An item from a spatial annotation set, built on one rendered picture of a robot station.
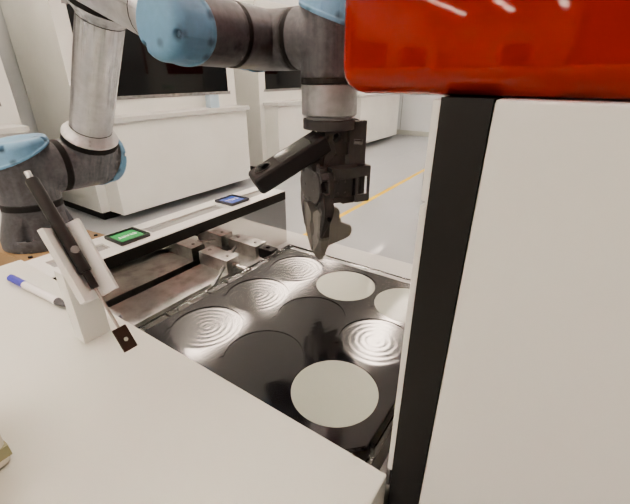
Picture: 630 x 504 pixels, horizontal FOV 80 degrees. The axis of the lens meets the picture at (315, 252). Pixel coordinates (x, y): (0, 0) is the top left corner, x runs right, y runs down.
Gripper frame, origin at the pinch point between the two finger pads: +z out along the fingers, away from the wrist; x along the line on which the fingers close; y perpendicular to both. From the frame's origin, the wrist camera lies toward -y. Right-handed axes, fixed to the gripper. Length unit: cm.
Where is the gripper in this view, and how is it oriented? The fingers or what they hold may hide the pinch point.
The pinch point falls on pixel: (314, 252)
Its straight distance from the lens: 59.8
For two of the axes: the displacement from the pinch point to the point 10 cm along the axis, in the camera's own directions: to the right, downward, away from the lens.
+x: -3.9, -3.9, 8.3
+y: 9.2, -1.7, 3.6
